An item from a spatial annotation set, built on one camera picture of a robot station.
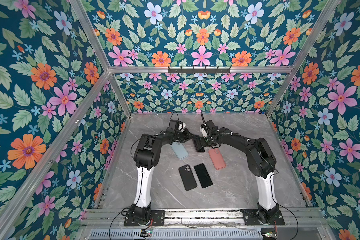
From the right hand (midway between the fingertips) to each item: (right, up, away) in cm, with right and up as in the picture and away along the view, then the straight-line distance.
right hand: (201, 142), depth 98 cm
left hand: (-4, +7, +1) cm, 8 cm away
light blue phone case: (-15, -5, +1) cm, 16 cm away
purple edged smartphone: (-3, 0, -10) cm, 10 cm away
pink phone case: (+10, -10, -3) cm, 15 cm away
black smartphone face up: (+1, -20, -8) cm, 21 cm away
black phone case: (-9, -20, -10) cm, 24 cm away
